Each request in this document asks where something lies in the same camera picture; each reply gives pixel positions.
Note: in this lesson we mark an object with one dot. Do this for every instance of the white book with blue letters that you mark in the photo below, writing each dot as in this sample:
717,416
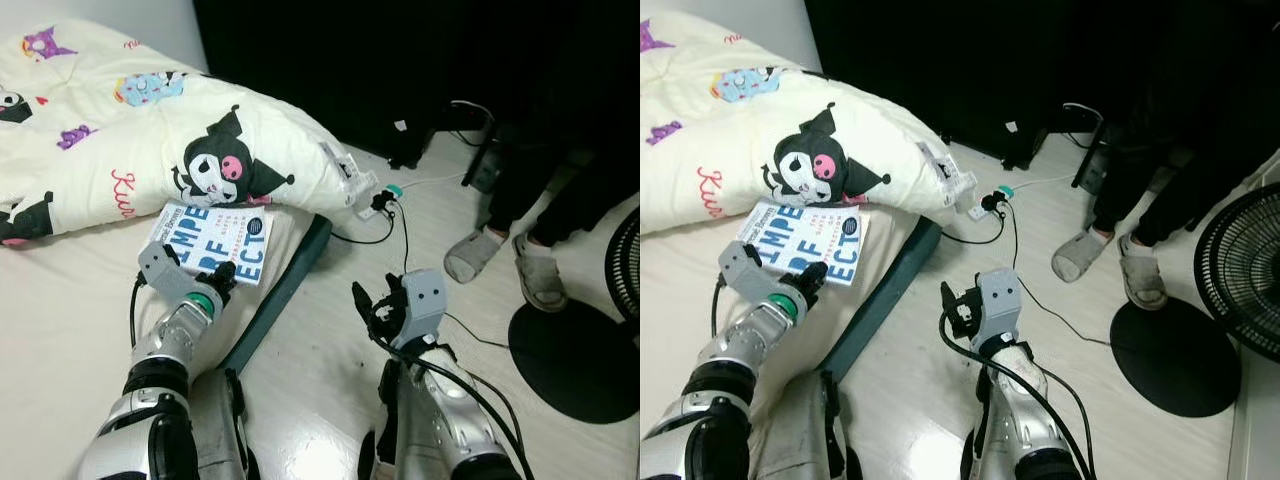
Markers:
810,232
215,235

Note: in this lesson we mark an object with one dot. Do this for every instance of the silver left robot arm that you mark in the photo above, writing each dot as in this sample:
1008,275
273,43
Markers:
165,340
745,340

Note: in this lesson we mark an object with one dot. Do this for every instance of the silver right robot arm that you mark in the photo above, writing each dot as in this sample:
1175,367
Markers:
1030,410
445,410

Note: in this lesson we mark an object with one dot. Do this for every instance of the white power strip with plugs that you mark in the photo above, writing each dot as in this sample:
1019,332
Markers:
990,202
378,203

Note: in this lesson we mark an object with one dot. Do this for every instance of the grey slipper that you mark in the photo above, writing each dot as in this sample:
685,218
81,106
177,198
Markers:
540,275
1082,258
475,258
1143,275

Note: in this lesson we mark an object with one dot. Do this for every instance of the right robot leg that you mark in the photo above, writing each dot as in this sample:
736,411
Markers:
388,420
975,440

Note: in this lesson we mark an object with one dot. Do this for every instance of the robot leg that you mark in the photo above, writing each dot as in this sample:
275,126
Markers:
215,430
790,430
388,420
975,440

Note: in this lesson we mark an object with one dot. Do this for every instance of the mattress with cream sheet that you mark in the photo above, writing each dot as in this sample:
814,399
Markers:
60,330
680,300

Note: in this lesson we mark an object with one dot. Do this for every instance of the left robot leg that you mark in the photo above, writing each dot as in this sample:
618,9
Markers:
790,430
215,430

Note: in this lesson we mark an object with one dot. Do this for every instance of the cream cartoon print comforter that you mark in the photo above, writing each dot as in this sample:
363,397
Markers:
760,130
130,130

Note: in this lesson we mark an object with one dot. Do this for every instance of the black standing fan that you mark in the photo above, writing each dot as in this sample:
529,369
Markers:
1175,355
570,360

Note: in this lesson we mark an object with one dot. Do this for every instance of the person in black trousers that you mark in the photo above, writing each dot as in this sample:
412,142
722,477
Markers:
1170,190
560,190

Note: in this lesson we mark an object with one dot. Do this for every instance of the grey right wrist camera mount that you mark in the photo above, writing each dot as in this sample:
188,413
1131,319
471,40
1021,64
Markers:
425,300
1000,300

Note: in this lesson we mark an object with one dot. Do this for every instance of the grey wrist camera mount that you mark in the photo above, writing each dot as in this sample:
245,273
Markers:
425,300
160,272
1000,300
740,272

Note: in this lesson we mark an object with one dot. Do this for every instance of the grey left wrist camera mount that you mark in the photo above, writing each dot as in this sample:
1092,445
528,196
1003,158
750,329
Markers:
160,272
740,272

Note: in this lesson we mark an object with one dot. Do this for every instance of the teal bed frame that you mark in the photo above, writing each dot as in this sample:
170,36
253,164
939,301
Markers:
890,290
285,285

